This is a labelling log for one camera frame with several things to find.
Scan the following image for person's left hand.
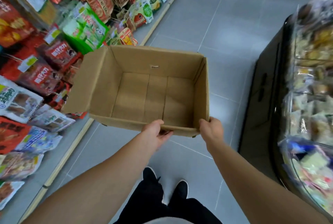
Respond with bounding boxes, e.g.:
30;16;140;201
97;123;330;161
141;120;174;151

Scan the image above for person's right hand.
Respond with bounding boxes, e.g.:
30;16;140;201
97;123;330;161
199;117;225;151

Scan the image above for brown cardboard box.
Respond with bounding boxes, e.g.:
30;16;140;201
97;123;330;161
62;45;210;138

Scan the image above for person's left forearm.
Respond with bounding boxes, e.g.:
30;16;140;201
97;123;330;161
22;131;159;224

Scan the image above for person's right forearm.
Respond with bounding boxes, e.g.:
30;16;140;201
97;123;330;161
207;139;331;224

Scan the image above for black left shoe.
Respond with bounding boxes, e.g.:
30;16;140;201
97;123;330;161
143;167;160;183

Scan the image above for black shoe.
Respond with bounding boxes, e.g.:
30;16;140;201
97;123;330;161
175;180;189;201
143;167;160;183

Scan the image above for black display counter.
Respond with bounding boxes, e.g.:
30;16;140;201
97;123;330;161
238;14;333;222

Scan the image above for black right shoe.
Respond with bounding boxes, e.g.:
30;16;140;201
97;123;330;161
175;180;189;201

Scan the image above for black trousers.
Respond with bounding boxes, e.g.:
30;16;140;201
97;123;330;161
114;177;223;224

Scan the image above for white shirt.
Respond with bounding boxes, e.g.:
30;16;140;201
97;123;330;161
144;217;194;224

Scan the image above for pale blue clear snack packet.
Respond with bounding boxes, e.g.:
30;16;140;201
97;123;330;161
28;109;76;133

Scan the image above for green and white snack packet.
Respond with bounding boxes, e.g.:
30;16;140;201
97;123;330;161
62;8;110;55

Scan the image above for blue and white snack packet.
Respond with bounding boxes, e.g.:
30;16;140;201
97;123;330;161
15;126;63;154

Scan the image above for dark red snack packet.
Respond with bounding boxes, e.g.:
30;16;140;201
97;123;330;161
39;39;83;72
16;62;64;97

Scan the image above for white packet with brown food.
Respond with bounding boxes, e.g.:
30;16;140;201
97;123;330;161
0;75;44;124

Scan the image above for clear packet of beige snacks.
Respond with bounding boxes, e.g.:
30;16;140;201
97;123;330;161
0;151;44;181

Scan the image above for red orange snack packet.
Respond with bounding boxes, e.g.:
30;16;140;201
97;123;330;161
0;117;32;155

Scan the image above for white packet with orange snacks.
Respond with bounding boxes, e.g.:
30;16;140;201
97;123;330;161
0;181;25;211

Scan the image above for red packet with yellow chips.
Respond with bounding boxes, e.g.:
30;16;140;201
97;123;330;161
0;0;35;48

